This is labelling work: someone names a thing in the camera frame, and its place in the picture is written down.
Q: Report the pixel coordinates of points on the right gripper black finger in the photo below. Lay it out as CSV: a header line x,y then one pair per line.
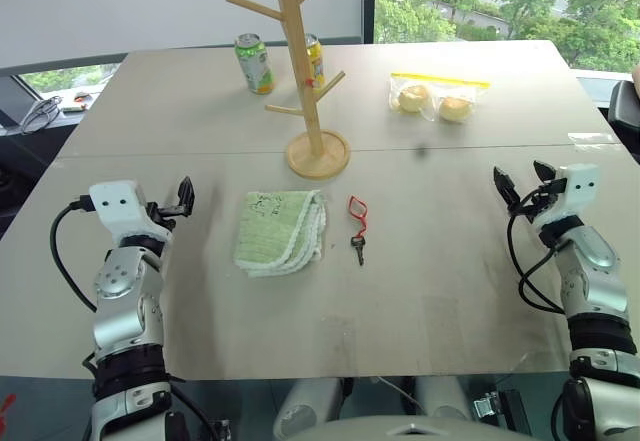
x,y
544,171
506,186

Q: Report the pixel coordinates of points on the round pale bread bun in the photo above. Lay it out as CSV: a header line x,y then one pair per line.
x,y
414,98
454,109

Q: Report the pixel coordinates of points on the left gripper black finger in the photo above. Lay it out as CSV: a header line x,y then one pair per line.
x,y
187,196

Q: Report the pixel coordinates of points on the small orange white object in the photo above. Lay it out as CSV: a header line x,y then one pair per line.
x,y
79,97

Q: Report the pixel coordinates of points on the black window frame post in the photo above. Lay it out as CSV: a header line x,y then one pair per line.
x,y
369,1

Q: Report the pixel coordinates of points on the grey robot chest plate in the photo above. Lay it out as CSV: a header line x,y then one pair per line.
x,y
420,428

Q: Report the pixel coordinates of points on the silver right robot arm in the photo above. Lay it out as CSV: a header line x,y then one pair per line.
x,y
595,286

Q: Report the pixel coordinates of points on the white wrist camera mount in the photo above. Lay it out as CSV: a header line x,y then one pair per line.
x,y
117,203
577,191

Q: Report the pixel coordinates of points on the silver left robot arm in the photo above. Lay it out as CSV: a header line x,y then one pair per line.
x,y
120,306

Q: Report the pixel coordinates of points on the folded green cloth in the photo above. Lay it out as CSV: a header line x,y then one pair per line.
x,y
275,231

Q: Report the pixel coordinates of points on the black chair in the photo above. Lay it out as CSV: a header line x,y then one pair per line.
x,y
625,111

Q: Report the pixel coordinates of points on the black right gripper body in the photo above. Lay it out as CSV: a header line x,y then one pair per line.
x,y
542,200

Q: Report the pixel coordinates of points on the person's bare elbow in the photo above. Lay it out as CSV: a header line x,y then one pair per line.
x,y
637,78

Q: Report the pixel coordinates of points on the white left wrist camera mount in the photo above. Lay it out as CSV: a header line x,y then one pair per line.
x,y
117,203

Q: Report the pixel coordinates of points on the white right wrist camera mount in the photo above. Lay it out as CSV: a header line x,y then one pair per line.
x,y
577,191

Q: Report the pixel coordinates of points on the black metal clamp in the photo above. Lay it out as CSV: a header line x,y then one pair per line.
x,y
500,408

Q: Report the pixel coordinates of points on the white roller blind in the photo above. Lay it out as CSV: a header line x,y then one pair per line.
x,y
150,6

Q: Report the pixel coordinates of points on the green drink can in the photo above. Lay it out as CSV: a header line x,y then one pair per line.
x,y
256,66

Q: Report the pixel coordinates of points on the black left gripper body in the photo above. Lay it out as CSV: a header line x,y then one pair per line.
x,y
162,213

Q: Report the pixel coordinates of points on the yellow drink can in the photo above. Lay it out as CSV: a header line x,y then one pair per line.
x,y
316,61

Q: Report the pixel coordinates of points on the silver rounded robot leg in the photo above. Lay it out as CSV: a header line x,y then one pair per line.
x,y
442,396
307,406

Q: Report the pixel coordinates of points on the key with red carabiner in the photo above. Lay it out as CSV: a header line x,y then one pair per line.
x,y
360,247

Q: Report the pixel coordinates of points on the small red object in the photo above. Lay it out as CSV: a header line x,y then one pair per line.
x,y
7,408

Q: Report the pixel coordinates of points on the clear zip bag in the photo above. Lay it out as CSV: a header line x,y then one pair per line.
x,y
440,88

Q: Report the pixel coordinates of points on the wooden mug tree stand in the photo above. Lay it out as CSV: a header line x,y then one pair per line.
x,y
305,86

